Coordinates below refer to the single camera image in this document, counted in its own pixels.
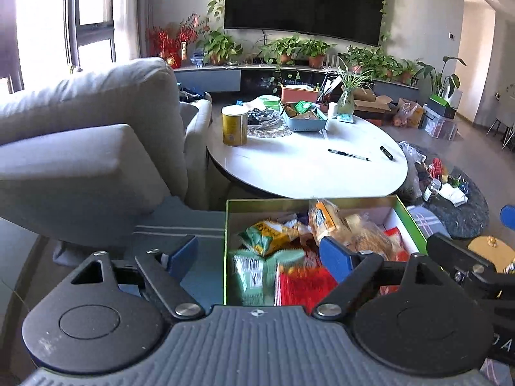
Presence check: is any red decorative plant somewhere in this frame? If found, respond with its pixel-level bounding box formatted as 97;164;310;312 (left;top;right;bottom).
147;16;198;69

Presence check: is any spider plant in glass vase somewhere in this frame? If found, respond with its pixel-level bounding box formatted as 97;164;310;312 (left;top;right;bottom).
324;58;375;115

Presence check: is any white round table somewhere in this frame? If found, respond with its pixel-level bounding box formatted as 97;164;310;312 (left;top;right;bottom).
206;106;409;199

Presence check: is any clear plastic storage box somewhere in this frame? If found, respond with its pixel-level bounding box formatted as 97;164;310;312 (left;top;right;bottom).
422;108;459;141

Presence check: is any black pen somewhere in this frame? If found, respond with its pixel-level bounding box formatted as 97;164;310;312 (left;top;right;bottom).
328;149;371;162

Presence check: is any tall broadleaf potted plant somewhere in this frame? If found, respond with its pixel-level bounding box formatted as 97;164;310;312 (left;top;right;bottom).
416;56;467;107

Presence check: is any orange bread packet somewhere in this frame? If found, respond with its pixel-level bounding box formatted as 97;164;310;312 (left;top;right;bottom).
308;199;342;246

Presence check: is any green black box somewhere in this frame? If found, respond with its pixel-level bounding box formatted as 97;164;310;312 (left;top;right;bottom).
426;94;457;119

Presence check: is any round tan wooden stool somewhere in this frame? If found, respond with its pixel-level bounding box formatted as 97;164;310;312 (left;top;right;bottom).
468;235;515;273

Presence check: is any light blue tray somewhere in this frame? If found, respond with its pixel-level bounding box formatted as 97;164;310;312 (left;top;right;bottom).
282;102;328;133

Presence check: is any potted green plant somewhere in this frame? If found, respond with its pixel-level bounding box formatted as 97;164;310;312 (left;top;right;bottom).
199;30;242;66
300;39;334;69
398;60;421;85
259;36;300;65
340;46;403;81

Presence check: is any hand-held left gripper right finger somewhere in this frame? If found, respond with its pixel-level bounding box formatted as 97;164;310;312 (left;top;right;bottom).
313;235;463;323

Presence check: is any plaid slipper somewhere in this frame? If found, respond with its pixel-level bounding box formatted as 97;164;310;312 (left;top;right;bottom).
406;205;451;239

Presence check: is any green yellow snack packet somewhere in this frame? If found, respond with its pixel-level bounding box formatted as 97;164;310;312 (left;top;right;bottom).
237;221;300;256

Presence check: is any mint green chip bag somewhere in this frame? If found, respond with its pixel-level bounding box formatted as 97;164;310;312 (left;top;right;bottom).
229;249;306;306

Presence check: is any green cardboard box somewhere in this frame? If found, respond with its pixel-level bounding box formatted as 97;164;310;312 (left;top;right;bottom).
223;195;428;306

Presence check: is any dark framed window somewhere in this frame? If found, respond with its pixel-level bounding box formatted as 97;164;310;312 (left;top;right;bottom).
0;0;139;95

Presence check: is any pink box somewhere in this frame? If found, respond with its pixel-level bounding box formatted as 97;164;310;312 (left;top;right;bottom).
281;84;323;105

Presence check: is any black television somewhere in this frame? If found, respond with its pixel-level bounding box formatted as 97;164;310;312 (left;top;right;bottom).
223;0;387;47

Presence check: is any brown cardboard box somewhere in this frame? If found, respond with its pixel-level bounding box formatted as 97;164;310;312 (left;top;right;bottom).
354;88;393;119

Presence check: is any yellow can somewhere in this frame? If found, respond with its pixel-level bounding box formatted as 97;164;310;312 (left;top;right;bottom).
221;105;249;146

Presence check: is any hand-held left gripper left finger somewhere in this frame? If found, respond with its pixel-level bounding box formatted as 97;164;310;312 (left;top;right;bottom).
60;234;205;322

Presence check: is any round dark rug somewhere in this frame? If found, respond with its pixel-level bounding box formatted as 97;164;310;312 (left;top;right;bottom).
396;141;489;239

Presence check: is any grey sofa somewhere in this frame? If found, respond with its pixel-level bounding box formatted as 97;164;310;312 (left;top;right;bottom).
0;57;212;250

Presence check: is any long clear bread packet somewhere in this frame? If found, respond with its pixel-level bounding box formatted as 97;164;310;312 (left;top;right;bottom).
338;213;399;262

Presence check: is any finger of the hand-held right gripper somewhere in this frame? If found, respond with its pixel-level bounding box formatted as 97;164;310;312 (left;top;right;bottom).
426;232;504;291
500;204;515;231

